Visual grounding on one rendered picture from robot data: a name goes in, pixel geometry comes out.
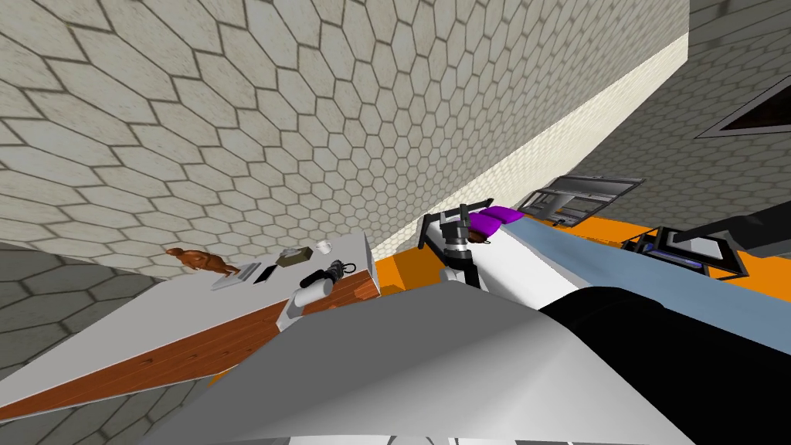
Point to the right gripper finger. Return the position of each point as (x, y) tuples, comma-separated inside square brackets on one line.
[(424, 227), (484, 205)]

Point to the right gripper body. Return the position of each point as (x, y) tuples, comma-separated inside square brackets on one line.
[(457, 233)]

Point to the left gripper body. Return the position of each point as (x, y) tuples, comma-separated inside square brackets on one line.
[(341, 272)]

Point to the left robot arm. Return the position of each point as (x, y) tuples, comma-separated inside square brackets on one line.
[(311, 293)]

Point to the purple pillow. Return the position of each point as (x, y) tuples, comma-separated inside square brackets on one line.
[(505, 214), (486, 224)]

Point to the white mug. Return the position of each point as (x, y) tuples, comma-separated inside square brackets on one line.
[(323, 248)]

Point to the olive green box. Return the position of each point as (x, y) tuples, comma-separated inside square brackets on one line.
[(294, 257)]

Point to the black phone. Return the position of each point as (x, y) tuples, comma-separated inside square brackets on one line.
[(266, 274)]

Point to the grey laptop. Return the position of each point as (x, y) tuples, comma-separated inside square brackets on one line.
[(236, 276)]

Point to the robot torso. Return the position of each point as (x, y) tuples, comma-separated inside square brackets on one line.
[(401, 371)]

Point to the brown figurine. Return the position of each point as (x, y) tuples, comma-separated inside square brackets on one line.
[(201, 261)]

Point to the orange bed with blue blanket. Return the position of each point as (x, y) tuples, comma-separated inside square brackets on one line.
[(618, 266)]

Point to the white desk with wooden side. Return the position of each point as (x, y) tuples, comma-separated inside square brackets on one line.
[(154, 321)]

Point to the grey metal frame rack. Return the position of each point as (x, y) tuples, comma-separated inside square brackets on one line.
[(581, 196)]

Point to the grey framed wall picture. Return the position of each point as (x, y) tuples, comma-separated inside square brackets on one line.
[(757, 117)]

